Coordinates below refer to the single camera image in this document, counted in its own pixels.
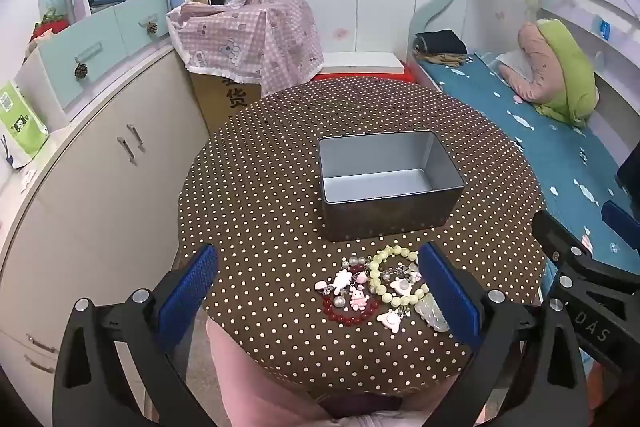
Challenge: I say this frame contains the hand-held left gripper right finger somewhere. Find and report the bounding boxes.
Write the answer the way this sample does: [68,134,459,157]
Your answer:
[418,241,591,427]

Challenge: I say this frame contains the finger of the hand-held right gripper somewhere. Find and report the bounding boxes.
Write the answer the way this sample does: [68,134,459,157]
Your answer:
[601,201,640,258]
[532,209,640,295]

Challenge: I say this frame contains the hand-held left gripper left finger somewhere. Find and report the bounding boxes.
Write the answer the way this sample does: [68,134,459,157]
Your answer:
[52,243,219,427]

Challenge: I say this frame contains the yellow bead bracelet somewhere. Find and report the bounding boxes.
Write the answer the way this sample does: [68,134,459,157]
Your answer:
[367,244,431,308]

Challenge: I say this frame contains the pink rabbit pearl charm bracelet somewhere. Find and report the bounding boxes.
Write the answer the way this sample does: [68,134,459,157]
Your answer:
[315,255,373,313]

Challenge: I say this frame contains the red bead bracelet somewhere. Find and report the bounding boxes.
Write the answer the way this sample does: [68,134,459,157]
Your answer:
[322,294,381,325]

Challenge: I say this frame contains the grey metal tin box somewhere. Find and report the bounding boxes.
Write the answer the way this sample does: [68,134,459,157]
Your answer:
[318,131,467,243]

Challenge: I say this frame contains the translucent white pendant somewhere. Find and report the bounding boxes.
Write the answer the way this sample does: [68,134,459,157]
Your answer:
[414,299,451,333]

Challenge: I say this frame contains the blue bed sheet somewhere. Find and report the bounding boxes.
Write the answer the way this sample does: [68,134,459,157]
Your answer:
[417,49,640,278]

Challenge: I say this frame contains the person's legs in pink trousers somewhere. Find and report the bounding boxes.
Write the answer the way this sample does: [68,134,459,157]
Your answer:
[206,319,451,427]

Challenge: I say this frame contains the green plush blanket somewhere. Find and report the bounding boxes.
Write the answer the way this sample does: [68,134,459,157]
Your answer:
[537,19,600,128]

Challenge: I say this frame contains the pink pillow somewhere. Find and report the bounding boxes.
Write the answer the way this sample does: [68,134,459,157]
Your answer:
[500,22,566,104]

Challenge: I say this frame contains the cardboard box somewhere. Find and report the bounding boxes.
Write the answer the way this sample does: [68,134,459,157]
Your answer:
[190,69,263,135]

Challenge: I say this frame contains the folded tan clothes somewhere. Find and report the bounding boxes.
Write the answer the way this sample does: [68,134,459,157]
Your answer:
[420,52,468,68]

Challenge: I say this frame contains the folded dark clothes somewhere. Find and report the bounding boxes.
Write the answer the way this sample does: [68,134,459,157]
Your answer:
[415,29,468,55]

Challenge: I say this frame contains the green packet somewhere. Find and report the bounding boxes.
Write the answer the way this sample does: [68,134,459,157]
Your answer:
[0,80,50,160]

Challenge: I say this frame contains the white flat box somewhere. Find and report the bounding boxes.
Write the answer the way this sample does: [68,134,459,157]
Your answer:
[315,52,405,75]

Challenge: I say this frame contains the pink checked cloth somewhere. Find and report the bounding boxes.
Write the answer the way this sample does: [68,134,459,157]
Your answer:
[166,0,325,96]

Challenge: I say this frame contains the white drawer cabinet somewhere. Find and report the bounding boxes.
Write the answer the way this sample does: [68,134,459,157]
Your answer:
[15,0,173,130]

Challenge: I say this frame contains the teal drawer with pinecone knob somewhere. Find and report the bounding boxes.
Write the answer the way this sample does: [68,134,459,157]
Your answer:
[114,0,170,58]
[39,14,126,95]

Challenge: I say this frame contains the red cloth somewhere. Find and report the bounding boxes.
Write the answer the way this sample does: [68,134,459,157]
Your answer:
[30,21,71,42]

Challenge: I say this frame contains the white bear charm chain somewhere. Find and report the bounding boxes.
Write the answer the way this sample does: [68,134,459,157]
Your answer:
[375,264,423,334]

